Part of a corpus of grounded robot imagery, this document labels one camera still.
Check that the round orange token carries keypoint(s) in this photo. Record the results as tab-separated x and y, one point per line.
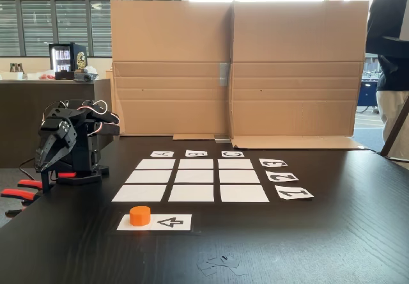
140	216

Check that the white paper grid square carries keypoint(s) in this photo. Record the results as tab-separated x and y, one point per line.
148	176
244	193
156	164
139	193
194	176
236	164
240	176
191	193
196	164

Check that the black and red clamp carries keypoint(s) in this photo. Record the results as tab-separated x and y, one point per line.
30	184
19	195

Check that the small black box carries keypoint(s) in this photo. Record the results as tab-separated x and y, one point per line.
64	75

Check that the small grey device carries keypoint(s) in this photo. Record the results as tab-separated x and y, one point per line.
84	76

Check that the black mini fridge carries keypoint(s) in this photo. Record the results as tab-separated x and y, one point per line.
64	57

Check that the paper label letter A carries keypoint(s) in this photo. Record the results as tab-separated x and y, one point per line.
162	154

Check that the paper label letter B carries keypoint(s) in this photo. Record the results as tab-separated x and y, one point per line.
196	153

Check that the white paper sheet with arrow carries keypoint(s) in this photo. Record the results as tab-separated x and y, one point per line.
172	222

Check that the paper label letter C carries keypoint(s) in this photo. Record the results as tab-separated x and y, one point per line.
232	153

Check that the paper label number 3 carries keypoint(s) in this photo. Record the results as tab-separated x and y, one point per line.
273	163

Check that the paper label number 2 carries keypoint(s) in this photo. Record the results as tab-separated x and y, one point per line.
282	176

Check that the brown cardboard screen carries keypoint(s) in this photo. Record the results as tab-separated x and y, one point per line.
287	73

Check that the paper label number 1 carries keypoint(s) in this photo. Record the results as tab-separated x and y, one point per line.
294	194

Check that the brown slanted stand leg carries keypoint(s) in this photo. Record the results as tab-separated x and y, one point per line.
394	130

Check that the person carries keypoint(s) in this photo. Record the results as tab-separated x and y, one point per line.
388	25

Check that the black tape grid frame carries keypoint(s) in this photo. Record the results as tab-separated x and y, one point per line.
216	176

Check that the grey duct tape strip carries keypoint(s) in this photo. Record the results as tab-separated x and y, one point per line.
224	74
222	139

